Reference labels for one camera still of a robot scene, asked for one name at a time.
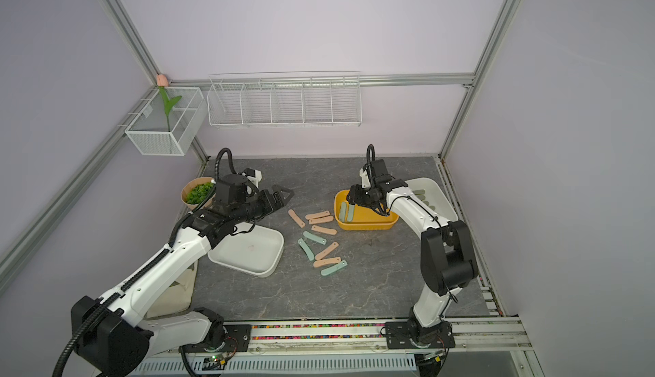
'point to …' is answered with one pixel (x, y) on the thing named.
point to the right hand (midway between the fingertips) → (352, 196)
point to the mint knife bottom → (350, 212)
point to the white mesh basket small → (154, 132)
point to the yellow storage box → (357, 217)
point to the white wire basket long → (286, 99)
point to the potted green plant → (195, 189)
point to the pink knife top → (317, 215)
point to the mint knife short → (307, 249)
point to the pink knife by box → (297, 219)
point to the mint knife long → (343, 211)
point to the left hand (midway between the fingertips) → (286, 200)
